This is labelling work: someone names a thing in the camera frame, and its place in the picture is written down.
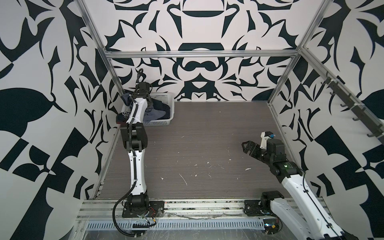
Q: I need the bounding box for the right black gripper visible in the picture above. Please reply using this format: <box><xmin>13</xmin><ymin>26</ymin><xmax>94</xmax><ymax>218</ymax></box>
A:
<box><xmin>242</xmin><ymin>140</ymin><xmax>275</xmax><ymax>167</ymax></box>

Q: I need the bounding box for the blue grey tank top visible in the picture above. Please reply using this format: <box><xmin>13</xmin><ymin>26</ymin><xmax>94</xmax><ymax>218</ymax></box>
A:
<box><xmin>122</xmin><ymin>93</ymin><xmax>171</xmax><ymax>124</ymax></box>

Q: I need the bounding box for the white plastic laundry basket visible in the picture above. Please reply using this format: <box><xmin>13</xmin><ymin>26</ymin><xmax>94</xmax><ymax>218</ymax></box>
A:
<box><xmin>116</xmin><ymin>91</ymin><xmax>175</xmax><ymax>127</ymax></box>

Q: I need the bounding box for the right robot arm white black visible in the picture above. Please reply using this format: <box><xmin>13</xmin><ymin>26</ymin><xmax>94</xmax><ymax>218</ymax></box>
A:
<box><xmin>242</xmin><ymin>137</ymin><xmax>356</xmax><ymax>240</ymax></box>

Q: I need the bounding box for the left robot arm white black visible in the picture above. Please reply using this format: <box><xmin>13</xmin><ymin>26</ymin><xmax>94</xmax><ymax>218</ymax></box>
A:
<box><xmin>121</xmin><ymin>82</ymin><xmax>151</xmax><ymax>218</ymax></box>

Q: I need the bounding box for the black printed tank top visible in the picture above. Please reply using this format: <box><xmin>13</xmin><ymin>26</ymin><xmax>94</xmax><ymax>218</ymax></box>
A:
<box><xmin>116</xmin><ymin>112</ymin><xmax>130</xmax><ymax>125</ymax></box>

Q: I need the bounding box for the small electronics board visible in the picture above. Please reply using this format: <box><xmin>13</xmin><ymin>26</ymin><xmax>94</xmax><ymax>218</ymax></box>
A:
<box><xmin>263</xmin><ymin>218</ymin><xmax>282</xmax><ymax>235</ymax></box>

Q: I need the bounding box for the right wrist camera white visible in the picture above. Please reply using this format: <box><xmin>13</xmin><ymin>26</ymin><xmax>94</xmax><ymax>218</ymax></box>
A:
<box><xmin>260</xmin><ymin>131</ymin><xmax>275</xmax><ymax>150</ymax></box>

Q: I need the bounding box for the aluminium frame crossbar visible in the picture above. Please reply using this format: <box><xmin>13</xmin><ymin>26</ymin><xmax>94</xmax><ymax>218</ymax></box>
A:
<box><xmin>105</xmin><ymin>50</ymin><xmax>298</xmax><ymax>59</ymax></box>

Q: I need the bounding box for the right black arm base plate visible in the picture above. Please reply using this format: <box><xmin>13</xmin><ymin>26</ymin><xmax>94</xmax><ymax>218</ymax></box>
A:
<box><xmin>244</xmin><ymin>199</ymin><xmax>277</xmax><ymax>217</ymax></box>

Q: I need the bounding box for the black left base cable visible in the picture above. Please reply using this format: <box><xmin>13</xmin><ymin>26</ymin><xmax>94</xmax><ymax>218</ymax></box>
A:
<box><xmin>112</xmin><ymin>179</ymin><xmax>157</xmax><ymax>238</ymax></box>

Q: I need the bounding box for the black wall hook rack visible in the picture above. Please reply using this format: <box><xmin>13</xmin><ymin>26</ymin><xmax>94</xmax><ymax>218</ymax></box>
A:
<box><xmin>322</xmin><ymin>72</ymin><xmax>384</xmax><ymax>145</ymax></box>

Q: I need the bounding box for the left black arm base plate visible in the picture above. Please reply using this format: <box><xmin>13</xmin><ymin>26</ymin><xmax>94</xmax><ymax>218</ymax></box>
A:
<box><xmin>122</xmin><ymin>201</ymin><xmax>165</xmax><ymax>218</ymax></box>

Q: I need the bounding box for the white slotted cable duct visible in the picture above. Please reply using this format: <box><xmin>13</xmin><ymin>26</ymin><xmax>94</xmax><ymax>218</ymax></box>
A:
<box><xmin>87</xmin><ymin>219</ymin><xmax>265</xmax><ymax>231</ymax></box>

